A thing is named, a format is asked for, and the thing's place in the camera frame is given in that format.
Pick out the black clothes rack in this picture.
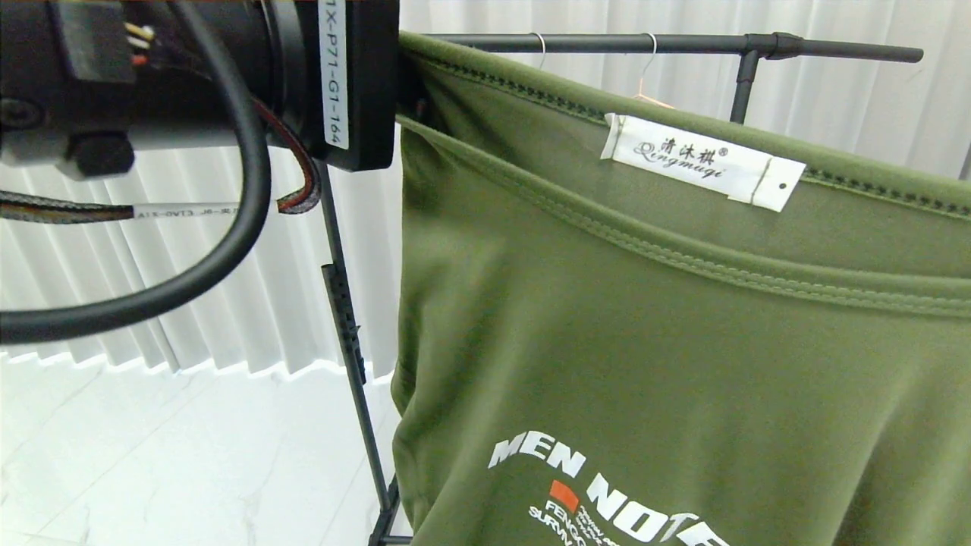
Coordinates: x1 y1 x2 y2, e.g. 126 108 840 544
319 32 925 546

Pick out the green garment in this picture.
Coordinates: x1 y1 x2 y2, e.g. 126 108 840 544
391 30 971 546

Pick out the black cable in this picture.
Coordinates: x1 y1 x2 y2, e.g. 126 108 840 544
0 0 272 346

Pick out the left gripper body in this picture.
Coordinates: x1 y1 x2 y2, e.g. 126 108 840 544
0 0 401 181

